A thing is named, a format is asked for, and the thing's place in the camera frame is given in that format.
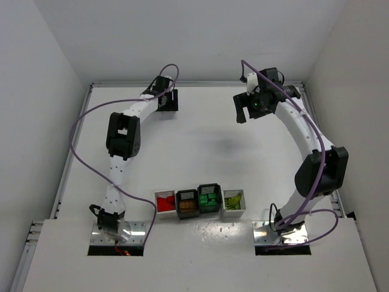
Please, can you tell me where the green upside-down lego brick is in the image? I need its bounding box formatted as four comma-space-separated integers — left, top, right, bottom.
199, 194, 208, 206

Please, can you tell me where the lime square lego brick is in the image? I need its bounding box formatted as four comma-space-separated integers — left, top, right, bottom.
224, 195, 242, 210

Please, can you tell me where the red round lego piece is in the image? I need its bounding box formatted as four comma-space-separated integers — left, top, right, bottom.
158, 203, 176, 212

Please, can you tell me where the orange brown lego brick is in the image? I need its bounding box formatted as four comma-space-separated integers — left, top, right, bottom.
179, 200, 197, 213

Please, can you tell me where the red rectangular lego brick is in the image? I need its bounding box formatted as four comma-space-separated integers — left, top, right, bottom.
157, 197, 167, 207

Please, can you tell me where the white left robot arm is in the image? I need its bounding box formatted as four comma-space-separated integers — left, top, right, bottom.
96, 75, 178, 235

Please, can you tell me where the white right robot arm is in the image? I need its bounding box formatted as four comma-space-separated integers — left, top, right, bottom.
233, 68, 349, 234

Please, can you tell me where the black bin left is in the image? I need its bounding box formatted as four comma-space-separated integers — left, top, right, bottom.
176, 189, 200, 220

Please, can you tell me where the black bin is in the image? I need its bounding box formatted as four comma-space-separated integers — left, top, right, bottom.
176, 189, 200, 220
198, 183, 222, 214

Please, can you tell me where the white bin far left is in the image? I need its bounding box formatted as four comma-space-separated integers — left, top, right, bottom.
154, 190, 177, 220

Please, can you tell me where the white bin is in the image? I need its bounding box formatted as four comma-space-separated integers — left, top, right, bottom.
154, 190, 177, 220
222, 189, 246, 218

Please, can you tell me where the black bin right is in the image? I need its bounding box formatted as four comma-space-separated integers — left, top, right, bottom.
198, 183, 222, 214

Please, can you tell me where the white bin far right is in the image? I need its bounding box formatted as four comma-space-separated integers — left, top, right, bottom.
222, 189, 246, 218

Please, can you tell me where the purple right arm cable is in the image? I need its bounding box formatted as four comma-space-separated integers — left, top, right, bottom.
238, 60, 340, 248

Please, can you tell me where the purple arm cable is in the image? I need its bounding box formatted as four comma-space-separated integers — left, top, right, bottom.
69, 63, 180, 244
238, 60, 340, 248

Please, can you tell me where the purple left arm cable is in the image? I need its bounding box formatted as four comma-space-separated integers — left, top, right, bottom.
69, 63, 180, 244

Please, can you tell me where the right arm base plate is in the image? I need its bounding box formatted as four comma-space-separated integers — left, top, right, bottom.
252, 220, 309, 247

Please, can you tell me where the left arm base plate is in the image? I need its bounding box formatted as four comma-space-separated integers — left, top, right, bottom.
90, 221, 148, 246

